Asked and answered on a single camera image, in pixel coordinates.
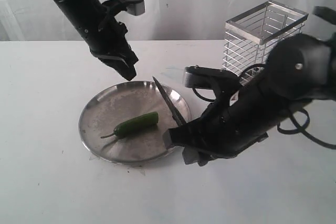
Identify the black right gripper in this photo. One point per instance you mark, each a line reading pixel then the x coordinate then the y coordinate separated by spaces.
pixel 224 131

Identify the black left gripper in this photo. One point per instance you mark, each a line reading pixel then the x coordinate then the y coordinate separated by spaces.
pixel 106 40

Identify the black kitchen knife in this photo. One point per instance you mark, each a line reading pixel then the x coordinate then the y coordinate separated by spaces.
pixel 176 115

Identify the green chili pepper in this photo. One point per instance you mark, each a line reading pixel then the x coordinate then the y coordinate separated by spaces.
pixel 134 125

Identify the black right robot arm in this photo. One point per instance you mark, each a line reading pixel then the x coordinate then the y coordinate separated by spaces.
pixel 271 70

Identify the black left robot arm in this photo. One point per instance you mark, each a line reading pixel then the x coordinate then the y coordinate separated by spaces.
pixel 71 7

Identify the round steel plate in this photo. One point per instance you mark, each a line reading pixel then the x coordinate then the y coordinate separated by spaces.
pixel 120 103

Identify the white backdrop curtain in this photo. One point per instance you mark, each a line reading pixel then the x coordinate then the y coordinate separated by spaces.
pixel 163 19

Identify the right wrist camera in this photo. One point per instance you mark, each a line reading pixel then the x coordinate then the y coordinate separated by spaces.
pixel 201 77

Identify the chrome wire utensil holder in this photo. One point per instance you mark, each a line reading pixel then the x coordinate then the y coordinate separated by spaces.
pixel 250 36

